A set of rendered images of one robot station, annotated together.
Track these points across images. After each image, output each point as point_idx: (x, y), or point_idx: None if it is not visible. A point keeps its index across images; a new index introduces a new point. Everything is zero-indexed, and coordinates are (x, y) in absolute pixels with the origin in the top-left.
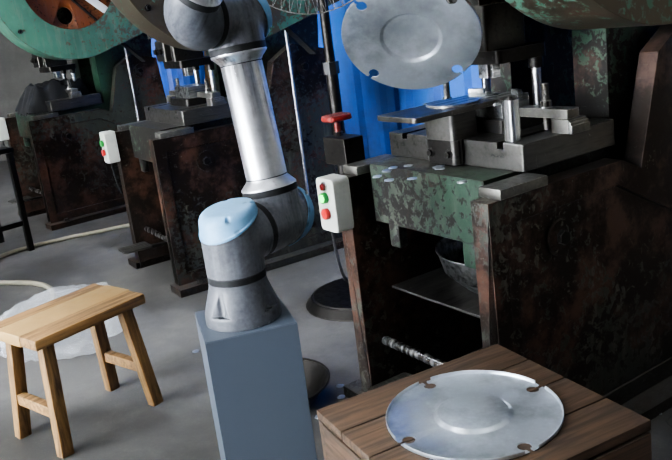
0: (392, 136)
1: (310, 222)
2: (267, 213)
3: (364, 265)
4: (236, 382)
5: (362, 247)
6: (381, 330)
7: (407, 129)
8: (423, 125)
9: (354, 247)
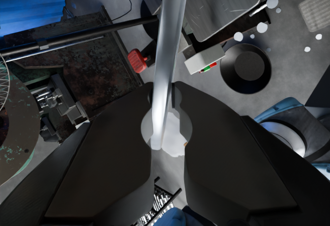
0: (157, 12)
1: (297, 101)
2: (323, 150)
3: (229, 31)
4: None
5: (223, 34)
6: (247, 16)
7: None
8: None
9: (225, 40)
